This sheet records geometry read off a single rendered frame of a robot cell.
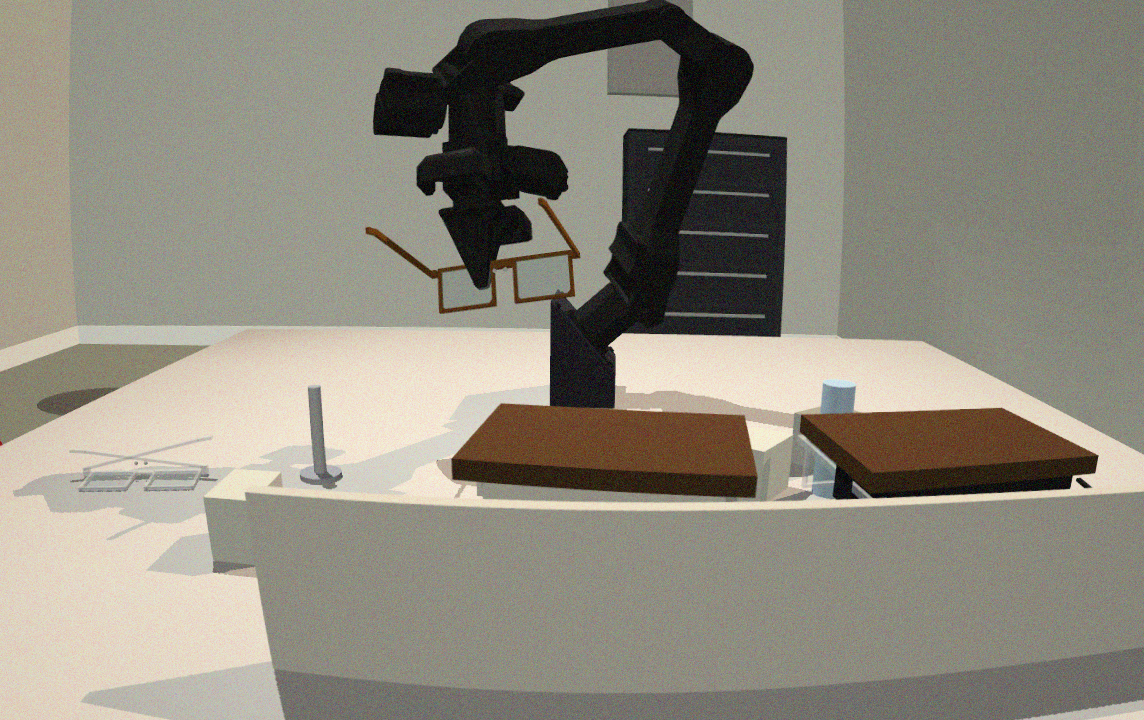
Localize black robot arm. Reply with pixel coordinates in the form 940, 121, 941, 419
373, 0, 754, 355

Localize brown flat slab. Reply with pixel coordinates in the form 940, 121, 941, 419
800, 408, 1099, 500
451, 403, 758, 503

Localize brown eyeglasses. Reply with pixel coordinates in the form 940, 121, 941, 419
366, 197, 580, 314

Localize white curved panel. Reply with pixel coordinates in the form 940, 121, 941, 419
244, 485, 1144, 694

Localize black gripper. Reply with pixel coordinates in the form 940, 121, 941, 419
416, 125, 533, 288

